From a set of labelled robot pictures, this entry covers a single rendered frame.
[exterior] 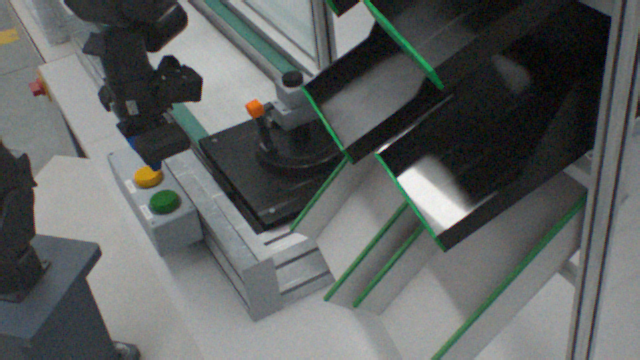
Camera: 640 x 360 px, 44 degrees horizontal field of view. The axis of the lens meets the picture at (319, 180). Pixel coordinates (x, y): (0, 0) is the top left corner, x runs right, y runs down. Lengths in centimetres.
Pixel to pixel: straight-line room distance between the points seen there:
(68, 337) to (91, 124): 68
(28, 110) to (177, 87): 243
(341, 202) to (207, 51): 69
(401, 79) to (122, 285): 56
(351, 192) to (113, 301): 40
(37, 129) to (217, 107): 195
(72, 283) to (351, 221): 33
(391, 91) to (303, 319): 39
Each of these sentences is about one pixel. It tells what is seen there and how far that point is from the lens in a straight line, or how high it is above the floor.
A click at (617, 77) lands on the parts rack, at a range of 62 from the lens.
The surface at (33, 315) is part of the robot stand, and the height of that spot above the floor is 106.
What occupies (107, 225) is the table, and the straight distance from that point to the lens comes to 130.
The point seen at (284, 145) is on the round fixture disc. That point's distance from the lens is 115.
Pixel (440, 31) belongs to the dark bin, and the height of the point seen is 136.
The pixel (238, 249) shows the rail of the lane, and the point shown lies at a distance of 104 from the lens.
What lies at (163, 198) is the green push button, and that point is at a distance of 114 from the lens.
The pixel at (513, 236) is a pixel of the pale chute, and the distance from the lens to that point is 80.
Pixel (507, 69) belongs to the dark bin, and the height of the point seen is 126.
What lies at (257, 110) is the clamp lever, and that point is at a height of 107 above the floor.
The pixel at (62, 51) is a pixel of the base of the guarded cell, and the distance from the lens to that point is 185.
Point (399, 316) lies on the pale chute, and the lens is 88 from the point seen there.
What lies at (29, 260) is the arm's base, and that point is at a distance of 92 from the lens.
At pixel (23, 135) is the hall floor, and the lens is 329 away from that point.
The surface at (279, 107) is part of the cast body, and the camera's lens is 112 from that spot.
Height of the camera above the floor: 166
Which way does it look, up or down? 39 degrees down
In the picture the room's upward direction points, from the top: 8 degrees counter-clockwise
